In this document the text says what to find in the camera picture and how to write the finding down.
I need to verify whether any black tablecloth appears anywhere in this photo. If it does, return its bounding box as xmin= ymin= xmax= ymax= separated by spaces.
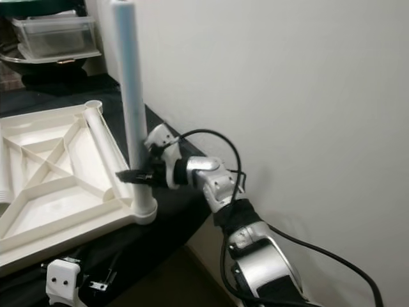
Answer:
xmin=0 ymin=75 xmax=221 ymax=307

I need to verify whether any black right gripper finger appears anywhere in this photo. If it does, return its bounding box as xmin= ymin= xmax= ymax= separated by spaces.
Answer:
xmin=115 ymin=168 xmax=155 ymax=185

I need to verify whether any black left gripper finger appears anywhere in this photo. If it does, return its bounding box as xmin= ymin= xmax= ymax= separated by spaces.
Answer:
xmin=104 ymin=253 xmax=123 ymax=286

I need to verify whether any white plastic table leg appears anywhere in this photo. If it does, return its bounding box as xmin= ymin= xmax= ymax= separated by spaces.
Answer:
xmin=110 ymin=0 xmax=157 ymax=221
xmin=83 ymin=101 xmax=138 ymax=196

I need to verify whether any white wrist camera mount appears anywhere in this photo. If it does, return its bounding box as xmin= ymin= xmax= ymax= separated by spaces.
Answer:
xmin=144 ymin=123 xmax=183 ymax=161
xmin=46 ymin=257 xmax=82 ymax=306

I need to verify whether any black wok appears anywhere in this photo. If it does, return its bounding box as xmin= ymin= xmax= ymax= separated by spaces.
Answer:
xmin=0 ymin=42 xmax=103 ymax=76

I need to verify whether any patterned cloth covered stand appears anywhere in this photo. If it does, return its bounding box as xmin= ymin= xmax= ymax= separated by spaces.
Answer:
xmin=0 ymin=61 xmax=26 ymax=93

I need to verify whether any clear plastic container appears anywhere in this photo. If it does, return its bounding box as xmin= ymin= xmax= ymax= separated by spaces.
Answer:
xmin=12 ymin=14 xmax=100 ymax=61

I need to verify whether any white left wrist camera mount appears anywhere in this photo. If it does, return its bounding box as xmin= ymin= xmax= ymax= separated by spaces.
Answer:
xmin=46 ymin=257 xmax=82 ymax=306

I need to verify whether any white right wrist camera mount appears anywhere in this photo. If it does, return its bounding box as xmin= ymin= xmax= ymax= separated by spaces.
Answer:
xmin=144 ymin=123 xmax=183 ymax=161

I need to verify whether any green pot lid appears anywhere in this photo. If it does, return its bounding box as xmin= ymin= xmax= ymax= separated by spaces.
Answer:
xmin=0 ymin=0 xmax=87 ymax=19

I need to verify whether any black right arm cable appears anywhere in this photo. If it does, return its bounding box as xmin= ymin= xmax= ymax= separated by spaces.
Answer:
xmin=179 ymin=128 xmax=384 ymax=307

